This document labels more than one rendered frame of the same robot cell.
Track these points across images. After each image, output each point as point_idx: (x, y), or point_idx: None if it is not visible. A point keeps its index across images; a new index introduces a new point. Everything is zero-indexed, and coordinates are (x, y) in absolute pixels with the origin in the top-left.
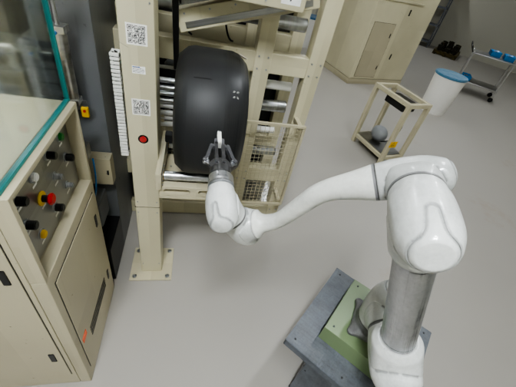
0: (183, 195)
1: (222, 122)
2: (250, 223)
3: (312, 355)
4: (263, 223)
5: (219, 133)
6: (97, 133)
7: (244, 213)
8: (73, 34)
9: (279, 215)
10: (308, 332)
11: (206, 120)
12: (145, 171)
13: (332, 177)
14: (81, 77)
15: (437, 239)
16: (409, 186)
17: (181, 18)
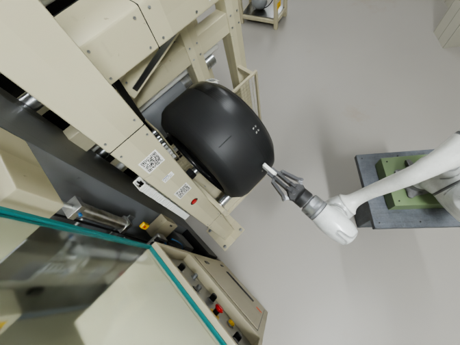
0: (239, 200)
1: (261, 157)
2: (350, 211)
3: (395, 223)
4: (357, 204)
5: (265, 165)
6: (144, 215)
7: (343, 210)
8: (77, 191)
9: (371, 196)
10: (381, 212)
11: (250, 166)
12: (204, 211)
13: (429, 163)
14: (107, 205)
15: None
16: None
17: (126, 87)
